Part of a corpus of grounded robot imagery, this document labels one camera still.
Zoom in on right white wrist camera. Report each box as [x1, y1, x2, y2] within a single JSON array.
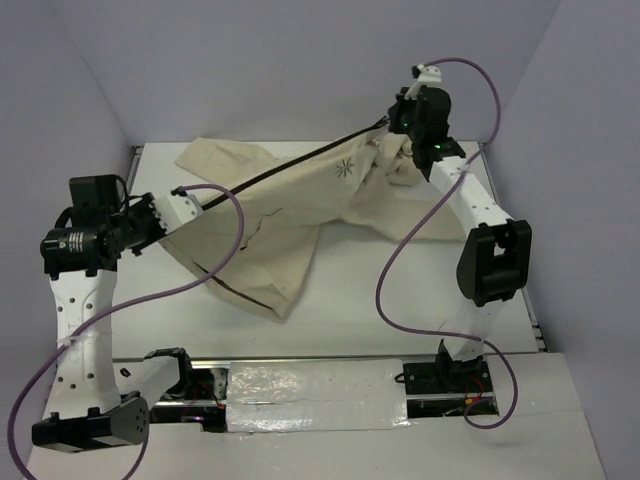
[[411, 64, 442, 87]]

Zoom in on cream jacket with black zipper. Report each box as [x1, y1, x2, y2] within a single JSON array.
[[161, 131, 465, 321]]

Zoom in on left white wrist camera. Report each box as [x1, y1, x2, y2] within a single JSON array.
[[152, 194, 203, 235]]

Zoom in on silver foil covered base rail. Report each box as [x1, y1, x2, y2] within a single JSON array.
[[151, 358, 499, 434]]

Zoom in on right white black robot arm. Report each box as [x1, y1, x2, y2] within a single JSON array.
[[388, 86, 532, 391]]

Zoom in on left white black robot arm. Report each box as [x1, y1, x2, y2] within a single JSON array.
[[32, 174, 149, 453]]

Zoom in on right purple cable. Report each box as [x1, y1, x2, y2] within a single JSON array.
[[375, 58, 516, 431]]

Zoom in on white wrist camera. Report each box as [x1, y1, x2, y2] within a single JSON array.
[[152, 194, 203, 235], [411, 64, 442, 87]]

